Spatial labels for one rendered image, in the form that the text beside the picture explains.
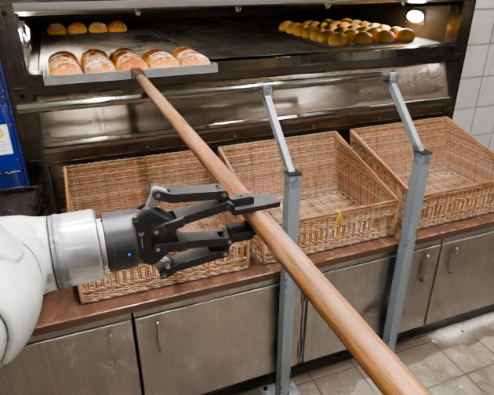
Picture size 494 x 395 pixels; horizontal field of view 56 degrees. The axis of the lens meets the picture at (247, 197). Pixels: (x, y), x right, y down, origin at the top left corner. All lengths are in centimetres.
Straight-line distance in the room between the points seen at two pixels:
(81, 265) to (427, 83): 202
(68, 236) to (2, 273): 17
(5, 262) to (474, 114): 243
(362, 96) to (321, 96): 21
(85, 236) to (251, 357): 131
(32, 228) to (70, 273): 7
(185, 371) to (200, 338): 14
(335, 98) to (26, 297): 180
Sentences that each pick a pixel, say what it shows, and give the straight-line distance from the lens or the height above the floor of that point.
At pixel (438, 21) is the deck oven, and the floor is 127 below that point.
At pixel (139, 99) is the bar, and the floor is 116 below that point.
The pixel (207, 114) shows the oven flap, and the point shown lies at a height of 98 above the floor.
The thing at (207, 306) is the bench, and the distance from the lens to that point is 158.
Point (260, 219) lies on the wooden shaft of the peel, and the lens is 61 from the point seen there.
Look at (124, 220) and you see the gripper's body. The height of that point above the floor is 123.
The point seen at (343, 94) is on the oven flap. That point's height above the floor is 100.
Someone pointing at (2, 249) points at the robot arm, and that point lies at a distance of 43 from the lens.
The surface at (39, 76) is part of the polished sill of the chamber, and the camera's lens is 175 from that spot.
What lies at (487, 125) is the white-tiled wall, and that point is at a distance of 274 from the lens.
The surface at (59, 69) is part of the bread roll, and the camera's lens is 158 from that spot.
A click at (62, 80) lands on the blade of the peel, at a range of 157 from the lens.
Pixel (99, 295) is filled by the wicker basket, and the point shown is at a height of 60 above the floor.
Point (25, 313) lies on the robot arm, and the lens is 41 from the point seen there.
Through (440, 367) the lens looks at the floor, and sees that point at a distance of 222.
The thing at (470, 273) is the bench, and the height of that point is 33.
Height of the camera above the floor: 151
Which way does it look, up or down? 27 degrees down
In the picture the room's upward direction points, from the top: straight up
